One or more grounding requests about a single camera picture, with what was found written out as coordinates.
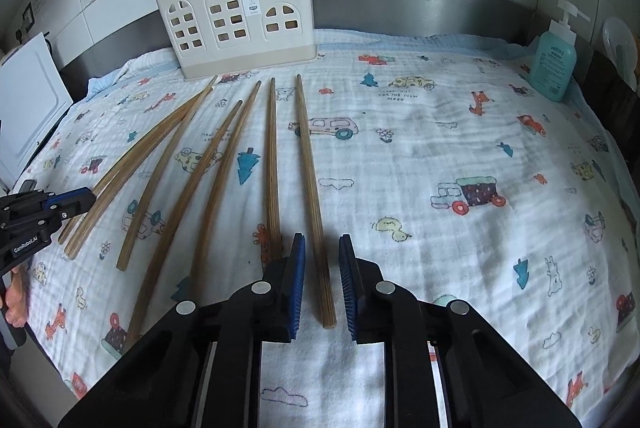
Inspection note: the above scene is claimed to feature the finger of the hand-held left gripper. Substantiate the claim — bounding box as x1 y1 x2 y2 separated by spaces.
44 188 97 223

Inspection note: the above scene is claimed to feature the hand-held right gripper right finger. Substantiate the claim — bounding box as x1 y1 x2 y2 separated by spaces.
338 234 585 428

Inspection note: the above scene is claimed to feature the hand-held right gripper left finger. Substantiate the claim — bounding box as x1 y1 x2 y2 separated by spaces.
57 233 306 428

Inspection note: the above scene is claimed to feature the cream plastic utensil holder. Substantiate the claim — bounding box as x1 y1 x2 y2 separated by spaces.
153 0 318 81

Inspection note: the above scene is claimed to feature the person's left hand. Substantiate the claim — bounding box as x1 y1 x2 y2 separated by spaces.
0 265 30 329

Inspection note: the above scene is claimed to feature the white board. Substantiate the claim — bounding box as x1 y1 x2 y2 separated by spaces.
0 32 75 189

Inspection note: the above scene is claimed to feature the white cartoon printed blanket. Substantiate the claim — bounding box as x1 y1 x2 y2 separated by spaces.
10 29 638 428

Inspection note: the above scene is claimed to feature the light blue cloth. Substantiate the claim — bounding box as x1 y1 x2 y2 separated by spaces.
87 29 586 106

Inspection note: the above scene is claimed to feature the stainless steel backsplash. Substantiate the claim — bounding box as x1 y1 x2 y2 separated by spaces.
57 0 546 73

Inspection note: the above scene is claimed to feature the teal soap pump bottle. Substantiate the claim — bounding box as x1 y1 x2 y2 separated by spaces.
529 0 592 102

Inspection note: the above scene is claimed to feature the white plastic ladle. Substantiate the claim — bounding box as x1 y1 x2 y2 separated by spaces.
601 18 640 81

